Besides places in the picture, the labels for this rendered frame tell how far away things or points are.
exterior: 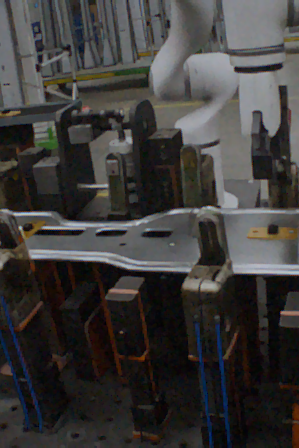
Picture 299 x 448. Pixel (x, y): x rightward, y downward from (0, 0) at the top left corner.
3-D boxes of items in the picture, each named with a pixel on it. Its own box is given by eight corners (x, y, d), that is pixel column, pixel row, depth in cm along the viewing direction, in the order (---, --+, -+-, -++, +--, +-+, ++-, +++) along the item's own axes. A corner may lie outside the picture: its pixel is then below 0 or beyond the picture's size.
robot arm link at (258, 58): (234, 44, 88) (236, 62, 89) (222, 52, 80) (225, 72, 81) (287, 40, 85) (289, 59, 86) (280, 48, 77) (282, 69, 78)
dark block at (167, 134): (174, 318, 131) (147, 137, 114) (183, 301, 137) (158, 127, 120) (195, 319, 129) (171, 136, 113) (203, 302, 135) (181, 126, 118)
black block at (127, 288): (122, 446, 95) (88, 305, 84) (143, 406, 104) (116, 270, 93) (166, 453, 92) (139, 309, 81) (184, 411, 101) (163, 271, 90)
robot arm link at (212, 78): (172, 139, 160) (163, 55, 151) (237, 131, 161) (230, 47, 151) (179, 151, 149) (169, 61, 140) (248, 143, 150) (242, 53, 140)
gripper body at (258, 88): (239, 56, 89) (247, 123, 93) (226, 67, 80) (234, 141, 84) (286, 53, 86) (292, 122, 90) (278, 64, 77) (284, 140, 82)
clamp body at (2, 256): (13, 430, 102) (-43, 268, 89) (43, 390, 113) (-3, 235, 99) (55, 439, 99) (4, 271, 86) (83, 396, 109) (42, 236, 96)
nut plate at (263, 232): (246, 238, 94) (245, 232, 94) (250, 228, 97) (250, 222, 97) (297, 239, 91) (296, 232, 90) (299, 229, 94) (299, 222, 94)
